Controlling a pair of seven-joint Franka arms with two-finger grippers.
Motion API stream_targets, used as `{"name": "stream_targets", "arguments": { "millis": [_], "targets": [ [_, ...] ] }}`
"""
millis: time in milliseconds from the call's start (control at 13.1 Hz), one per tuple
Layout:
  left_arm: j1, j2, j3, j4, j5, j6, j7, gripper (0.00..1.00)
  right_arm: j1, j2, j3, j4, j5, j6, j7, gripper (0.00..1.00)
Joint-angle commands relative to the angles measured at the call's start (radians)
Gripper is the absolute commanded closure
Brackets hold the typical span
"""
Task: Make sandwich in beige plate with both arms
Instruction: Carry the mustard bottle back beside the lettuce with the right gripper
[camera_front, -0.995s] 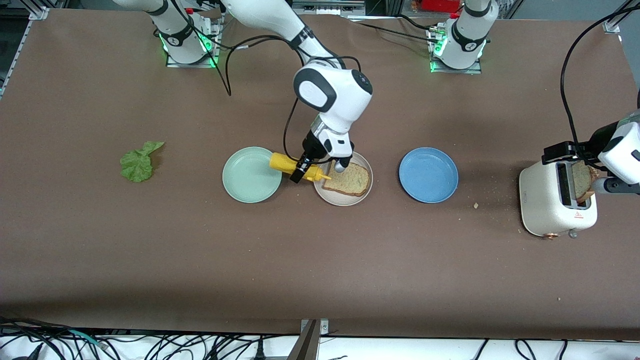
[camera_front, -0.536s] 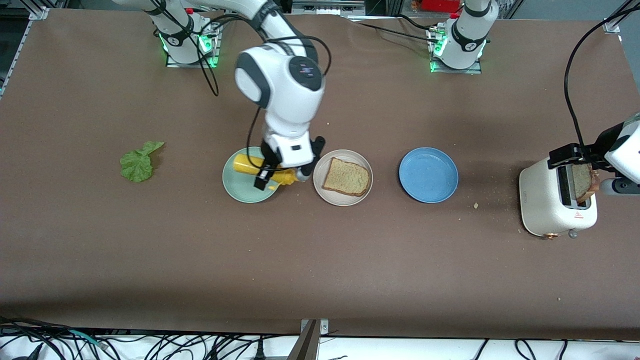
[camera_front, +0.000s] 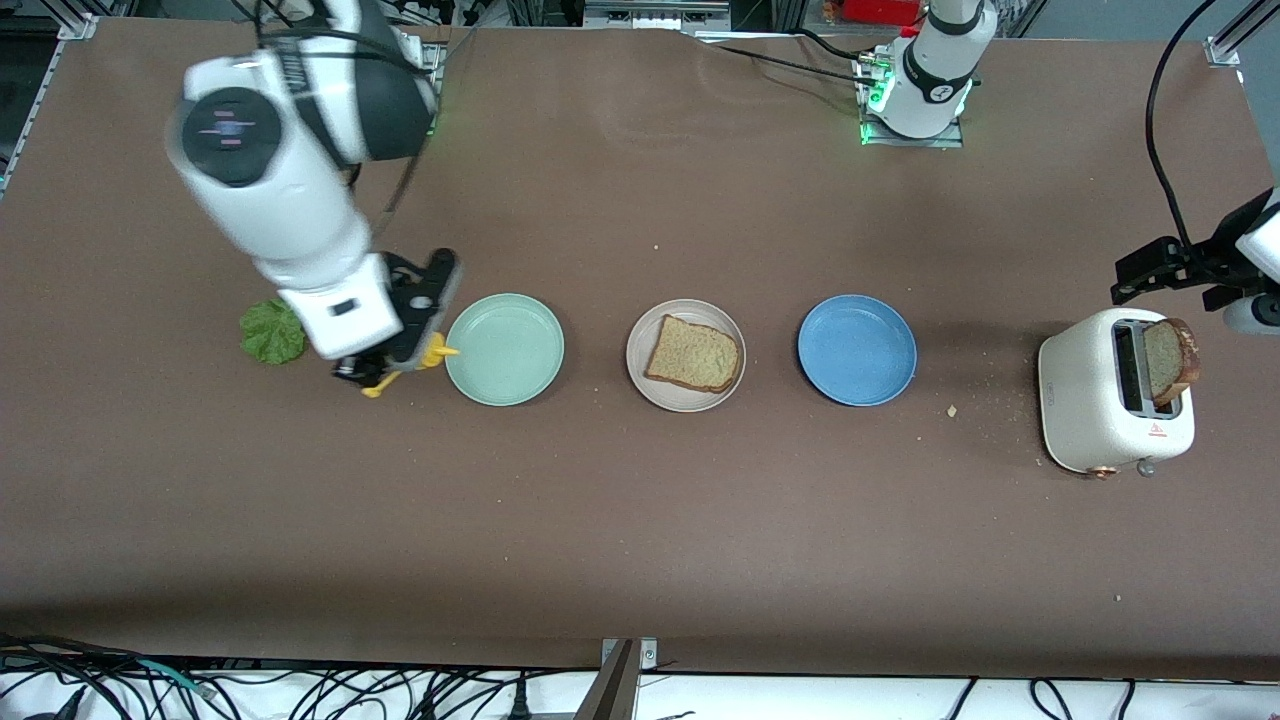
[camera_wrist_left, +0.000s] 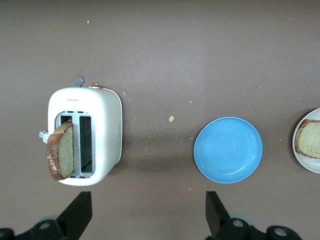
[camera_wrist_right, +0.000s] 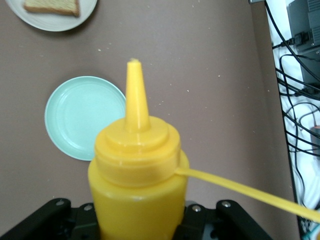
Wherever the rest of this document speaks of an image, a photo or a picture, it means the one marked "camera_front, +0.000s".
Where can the aluminium frame corner profile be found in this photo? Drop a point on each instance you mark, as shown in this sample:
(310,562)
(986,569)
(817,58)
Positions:
(90,15)
(1235,35)

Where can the white two-slot toaster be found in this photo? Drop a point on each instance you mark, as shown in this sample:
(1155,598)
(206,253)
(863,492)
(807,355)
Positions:
(1085,400)

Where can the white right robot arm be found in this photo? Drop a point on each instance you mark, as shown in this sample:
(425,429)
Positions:
(290,220)

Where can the red box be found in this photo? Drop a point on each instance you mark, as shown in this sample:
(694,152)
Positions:
(880,10)

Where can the black power plug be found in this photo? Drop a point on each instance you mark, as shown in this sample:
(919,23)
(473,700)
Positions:
(520,700)

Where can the green lettuce leaf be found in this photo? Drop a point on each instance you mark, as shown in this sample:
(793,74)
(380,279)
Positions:
(270,335)

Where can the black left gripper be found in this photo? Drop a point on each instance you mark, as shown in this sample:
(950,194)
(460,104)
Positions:
(1206,262)

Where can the mint green round plate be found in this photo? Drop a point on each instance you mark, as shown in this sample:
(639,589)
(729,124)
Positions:
(504,350)

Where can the yellow mustard squeeze bottle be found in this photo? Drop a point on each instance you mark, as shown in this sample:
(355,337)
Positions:
(435,352)

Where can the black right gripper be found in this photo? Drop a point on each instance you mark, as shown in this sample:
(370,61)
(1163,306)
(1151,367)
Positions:
(357,371)

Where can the aluminium profile bracket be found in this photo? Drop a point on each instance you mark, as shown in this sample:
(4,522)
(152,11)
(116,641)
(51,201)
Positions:
(615,685)

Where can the brown-crust bread slice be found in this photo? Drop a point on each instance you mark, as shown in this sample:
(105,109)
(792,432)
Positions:
(1165,360)
(695,355)

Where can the brown table cover mat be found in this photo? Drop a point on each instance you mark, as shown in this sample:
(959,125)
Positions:
(640,520)

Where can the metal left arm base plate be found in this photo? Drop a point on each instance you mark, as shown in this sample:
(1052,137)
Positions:
(910,143)

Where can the beige round plate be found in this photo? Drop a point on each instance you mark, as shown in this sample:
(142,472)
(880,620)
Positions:
(686,400)

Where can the blue round plate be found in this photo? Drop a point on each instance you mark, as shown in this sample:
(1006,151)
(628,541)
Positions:
(857,350)

